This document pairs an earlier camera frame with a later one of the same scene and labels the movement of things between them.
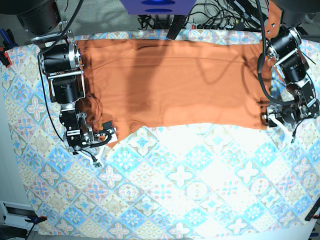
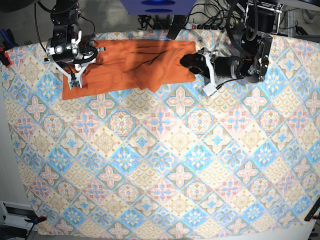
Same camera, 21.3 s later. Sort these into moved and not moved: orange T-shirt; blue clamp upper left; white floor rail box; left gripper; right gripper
Moved: left gripper; right gripper; orange T-shirt
Not moved: blue clamp upper left; white floor rail box
